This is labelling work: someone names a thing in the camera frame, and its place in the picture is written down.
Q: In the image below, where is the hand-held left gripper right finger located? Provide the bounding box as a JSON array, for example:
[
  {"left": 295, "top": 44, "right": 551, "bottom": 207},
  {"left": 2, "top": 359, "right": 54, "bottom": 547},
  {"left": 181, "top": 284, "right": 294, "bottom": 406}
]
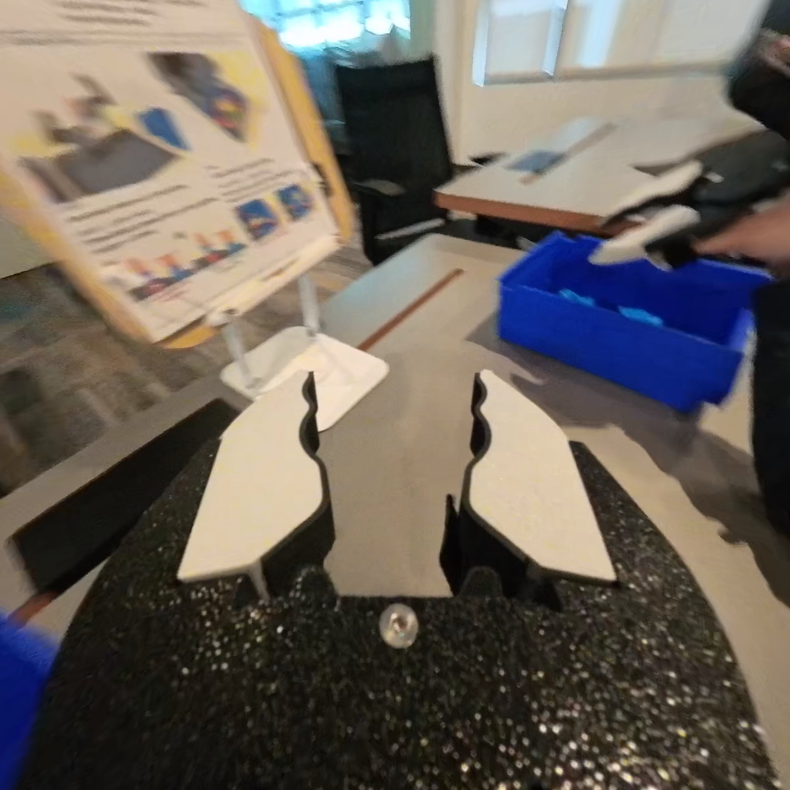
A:
[{"left": 438, "top": 368, "right": 619, "bottom": 596}]

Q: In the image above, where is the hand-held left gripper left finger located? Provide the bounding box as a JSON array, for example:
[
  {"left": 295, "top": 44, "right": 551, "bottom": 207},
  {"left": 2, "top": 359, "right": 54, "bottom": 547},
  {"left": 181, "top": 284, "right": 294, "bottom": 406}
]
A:
[{"left": 176, "top": 369, "right": 338, "bottom": 602}]

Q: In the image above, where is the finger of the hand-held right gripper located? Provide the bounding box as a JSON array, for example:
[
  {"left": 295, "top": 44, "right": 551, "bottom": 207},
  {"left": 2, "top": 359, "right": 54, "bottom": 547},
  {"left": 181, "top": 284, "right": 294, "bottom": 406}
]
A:
[
  {"left": 606, "top": 160, "right": 706, "bottom": 216},
  {"left": 588, "top": 207, "right": 702, "bottom": 267}
]

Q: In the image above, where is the blue plastic bin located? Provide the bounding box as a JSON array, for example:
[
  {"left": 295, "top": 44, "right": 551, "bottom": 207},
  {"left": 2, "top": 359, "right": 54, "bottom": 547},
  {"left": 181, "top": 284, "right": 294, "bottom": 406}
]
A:
[{"left": 495, "top": 230, "right": 774, "bottom": 414}]

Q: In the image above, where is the person's right hand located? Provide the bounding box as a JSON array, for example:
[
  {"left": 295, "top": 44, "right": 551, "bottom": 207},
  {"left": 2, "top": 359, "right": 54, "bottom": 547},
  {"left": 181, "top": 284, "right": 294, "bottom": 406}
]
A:
[{"left": 691, "top": 202, "right": 790, "bottom": 269}]

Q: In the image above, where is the white table with brown edge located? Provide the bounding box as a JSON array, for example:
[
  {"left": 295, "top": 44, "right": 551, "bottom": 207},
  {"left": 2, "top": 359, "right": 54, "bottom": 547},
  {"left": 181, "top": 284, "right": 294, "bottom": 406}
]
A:
[{"left": 432, "top": 116, "right": 769, "bottom": 237}]

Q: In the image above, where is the blue paper sheet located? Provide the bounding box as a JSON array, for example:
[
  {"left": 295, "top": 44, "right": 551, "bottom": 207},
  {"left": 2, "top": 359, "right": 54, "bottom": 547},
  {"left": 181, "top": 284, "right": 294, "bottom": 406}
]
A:
[{"left": 505, "top": 147, "right": 570, "bottom": 175}]

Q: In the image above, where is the person's black jacket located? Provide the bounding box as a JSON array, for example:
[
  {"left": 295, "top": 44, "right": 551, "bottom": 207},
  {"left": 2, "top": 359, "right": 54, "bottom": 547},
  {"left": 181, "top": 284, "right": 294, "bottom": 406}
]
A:
[{"left": 748, "top": 268, "right": 790, "bottom": 539}]

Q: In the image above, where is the black office chair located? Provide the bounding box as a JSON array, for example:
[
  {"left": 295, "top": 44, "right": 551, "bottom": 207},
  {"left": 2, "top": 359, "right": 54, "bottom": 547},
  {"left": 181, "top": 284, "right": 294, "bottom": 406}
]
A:
[{"left": 335, "top": 57, "right": 454, "bottom": 265}]

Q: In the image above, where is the printed poster board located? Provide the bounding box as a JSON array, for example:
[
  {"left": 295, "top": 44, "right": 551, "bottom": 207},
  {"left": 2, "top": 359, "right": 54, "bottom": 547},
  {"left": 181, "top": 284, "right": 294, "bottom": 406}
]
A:
[{"left": 0, "top": 0, "right": 358, "bottom": 348}]

